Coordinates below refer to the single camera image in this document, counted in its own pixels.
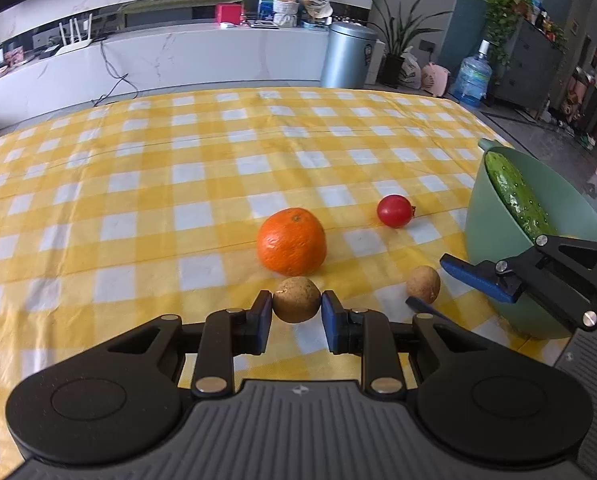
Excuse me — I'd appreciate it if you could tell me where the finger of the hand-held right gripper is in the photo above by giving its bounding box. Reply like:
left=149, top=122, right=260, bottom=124
left=405, top=296, right=452, bottom=322
left=439, top=234, right=597, bottom=332

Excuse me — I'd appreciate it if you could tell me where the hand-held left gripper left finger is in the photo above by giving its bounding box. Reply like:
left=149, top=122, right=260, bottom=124
left=106, top=290, right=274, bottom=398

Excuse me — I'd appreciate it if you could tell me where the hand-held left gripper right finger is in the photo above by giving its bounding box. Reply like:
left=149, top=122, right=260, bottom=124
left=321, top=290, right=490, bottom=395

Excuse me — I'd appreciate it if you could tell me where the brown longan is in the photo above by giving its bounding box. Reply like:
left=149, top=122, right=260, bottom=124
left=406, top=265, right=441, bottom=305
left=272, top=276, right=323, bottom=324

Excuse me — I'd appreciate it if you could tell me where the green plastic bowl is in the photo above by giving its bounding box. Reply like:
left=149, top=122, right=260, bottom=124
left=465, top=137, right=597, bottom=339

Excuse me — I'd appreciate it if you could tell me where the green cucumber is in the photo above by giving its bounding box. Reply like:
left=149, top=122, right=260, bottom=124
left=483, top=152, right=559, bottom=241

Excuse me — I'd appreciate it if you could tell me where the orange tangerine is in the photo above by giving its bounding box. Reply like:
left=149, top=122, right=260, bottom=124
left=256, top=207, right=327, bottom=277

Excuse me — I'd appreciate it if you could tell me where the red cherry tomato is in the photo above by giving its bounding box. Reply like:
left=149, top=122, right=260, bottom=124
left=377, top=194, right=417, bottom=230

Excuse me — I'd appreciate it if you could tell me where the yellow checkered tablecloth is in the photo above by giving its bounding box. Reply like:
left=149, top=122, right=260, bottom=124
left=0, top=87, right=569, bottom=480

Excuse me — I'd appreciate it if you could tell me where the blue water jug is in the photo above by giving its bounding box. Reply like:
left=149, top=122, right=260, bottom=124
left=451, top=40, right=494, bottom=108

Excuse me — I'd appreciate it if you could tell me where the pink pig-shaped appliance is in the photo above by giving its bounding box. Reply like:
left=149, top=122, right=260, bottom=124
left=420, top=62, right=452, bottom=97

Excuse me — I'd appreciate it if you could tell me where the pile of toy figures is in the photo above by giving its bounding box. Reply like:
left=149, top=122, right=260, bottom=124
left=561, top=72, right=597, bottom=126

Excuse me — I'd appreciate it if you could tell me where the grey drawer cabinet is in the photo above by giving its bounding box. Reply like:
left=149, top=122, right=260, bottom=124
left=493, top=17, right=564, bottom=111

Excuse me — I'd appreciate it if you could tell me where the white plastic bag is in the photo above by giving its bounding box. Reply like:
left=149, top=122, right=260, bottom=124
left=397, top=47, right=422, bottom=90

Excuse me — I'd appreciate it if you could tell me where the potted long-leaf plant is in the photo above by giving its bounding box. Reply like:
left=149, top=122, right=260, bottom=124
left=363, top=0, right=454, bottom=88

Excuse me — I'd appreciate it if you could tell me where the silver trash can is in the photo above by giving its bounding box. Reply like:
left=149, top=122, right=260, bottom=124
left=321, top=21, right=379, bottom=90

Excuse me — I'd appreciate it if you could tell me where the white marble cabinet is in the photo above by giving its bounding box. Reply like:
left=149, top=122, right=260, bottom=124
left=0, top=0, right=329, bottom=131

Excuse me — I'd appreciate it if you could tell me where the trailing ivy plant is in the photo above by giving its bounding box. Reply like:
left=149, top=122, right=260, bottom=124
left=451, top=0, right=534, bottom=68

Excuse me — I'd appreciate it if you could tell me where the red box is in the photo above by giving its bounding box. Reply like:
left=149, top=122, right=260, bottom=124
left=215, top=2, right=244, bottom=26

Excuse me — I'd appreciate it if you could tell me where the teddy bear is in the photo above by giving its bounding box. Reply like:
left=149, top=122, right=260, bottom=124
left=272, top=0, right=302, bottom=28

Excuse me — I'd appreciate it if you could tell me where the white router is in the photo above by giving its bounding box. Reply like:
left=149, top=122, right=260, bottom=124
left=53, top=15, right=95, bottom=57

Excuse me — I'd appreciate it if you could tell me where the black cable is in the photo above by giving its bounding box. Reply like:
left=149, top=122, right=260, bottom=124
left=96, top=40, right=139, bottom=107

